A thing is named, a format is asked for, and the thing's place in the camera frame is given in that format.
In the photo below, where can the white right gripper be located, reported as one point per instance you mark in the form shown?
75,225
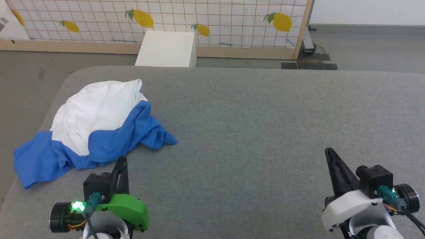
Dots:
348,204

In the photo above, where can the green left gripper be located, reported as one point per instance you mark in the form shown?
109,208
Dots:
131,207

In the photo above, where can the white and blue shirt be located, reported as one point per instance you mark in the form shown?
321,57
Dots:
96,116

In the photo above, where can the large black floor mat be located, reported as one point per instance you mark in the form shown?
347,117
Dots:
317,63

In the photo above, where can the white box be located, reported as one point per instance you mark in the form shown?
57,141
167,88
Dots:
166,49

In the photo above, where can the grey metal stand foot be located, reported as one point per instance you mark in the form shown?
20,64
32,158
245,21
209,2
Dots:
308,41

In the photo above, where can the lemon print partition screen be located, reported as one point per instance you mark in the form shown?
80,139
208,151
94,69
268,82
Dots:
232,20

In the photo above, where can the white panel with grey mark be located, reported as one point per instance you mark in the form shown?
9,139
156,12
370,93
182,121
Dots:
10,23

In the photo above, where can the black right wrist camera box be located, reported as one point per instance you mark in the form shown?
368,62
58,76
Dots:
373,179

